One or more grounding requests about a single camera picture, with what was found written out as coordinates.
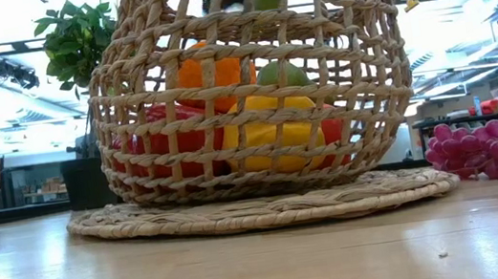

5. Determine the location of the orange fruit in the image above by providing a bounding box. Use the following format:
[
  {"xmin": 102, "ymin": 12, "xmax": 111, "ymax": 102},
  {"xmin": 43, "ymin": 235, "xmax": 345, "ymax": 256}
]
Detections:
[{"xmin": 171, "ymin": 34, "xmax": 261, "ymax": 119}]

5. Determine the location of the green pear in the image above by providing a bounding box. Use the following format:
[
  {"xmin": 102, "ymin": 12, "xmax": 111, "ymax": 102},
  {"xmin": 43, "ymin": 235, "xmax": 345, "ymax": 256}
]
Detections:
[{"xmin": 253, "ymin": 56, "xmax": 313, "ymax": 92}]

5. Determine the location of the yellow bell pepper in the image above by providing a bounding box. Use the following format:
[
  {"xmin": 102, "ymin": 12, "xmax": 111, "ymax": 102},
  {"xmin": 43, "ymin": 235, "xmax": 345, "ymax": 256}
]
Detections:
[{"xmin": 217, "ymin": 86, "xmax": 331, "ymax": 182}]

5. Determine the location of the bright red apple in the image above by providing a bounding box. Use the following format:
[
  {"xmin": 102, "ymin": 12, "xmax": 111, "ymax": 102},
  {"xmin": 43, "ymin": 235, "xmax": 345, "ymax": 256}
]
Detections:
[{"xmin": 126, "ymin": 96, "xmax": 230, "ymax": 187}]

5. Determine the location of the orange red tomato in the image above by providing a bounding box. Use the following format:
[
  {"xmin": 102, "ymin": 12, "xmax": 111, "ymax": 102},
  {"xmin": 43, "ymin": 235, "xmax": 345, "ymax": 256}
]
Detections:
[{"xmin": 319, "ymin": 101, "xmax": 355, "ymax": 168}]

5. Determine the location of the woven straw basket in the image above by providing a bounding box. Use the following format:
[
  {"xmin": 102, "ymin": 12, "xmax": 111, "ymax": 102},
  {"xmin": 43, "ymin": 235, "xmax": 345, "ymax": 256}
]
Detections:
[{"xmin": 36, "ymin": 0, "xmax": 464, "ymax": 256}]

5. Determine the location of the green leafy plant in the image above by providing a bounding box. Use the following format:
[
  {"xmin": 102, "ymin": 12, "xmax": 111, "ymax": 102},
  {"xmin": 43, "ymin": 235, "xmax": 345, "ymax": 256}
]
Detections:
[{"xmin": 29, "ymin": 0, "xmax": 128, "ymax": 105}]

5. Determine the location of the yellow hanging tag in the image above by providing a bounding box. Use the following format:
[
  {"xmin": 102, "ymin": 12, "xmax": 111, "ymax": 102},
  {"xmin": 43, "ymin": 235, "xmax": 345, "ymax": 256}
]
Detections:
[{"xmin": 402, "ymin": 0, "xmax": 422, "ymax": 14}]

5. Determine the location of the black plant pot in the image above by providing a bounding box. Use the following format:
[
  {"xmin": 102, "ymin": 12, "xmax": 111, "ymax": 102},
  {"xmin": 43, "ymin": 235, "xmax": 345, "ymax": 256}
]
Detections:
[{"xmin": 58, "ymin": 154, "xmax": 121, "ymax": 214}]

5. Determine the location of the shelf with cardboard boxes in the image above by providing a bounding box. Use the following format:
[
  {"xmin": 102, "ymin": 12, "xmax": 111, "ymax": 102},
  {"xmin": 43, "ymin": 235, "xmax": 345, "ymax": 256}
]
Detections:
[{"xmin": 0, "ymin": 159, "xmax": 70, "ymax": 210}]

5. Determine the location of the red object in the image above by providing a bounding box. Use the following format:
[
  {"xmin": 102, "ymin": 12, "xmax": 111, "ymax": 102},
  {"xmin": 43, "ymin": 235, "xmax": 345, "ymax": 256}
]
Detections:
[{"xmin": 468, "ymin": 98, "xmax": 498, "ymax": 117}]

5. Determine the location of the purple grape bunch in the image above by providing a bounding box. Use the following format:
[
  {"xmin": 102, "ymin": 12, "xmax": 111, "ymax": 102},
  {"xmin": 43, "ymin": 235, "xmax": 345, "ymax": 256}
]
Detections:
[{"xmin": 422, "ymin": 115, "xmax": 498, "ymax": 190}]

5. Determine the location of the black metal table frame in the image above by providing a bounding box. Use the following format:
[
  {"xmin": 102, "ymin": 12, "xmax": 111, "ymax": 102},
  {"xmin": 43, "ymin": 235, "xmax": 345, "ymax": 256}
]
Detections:
[{"xmin": 0, "ymin": 152, "xmax": 432, "ymax": 227}]

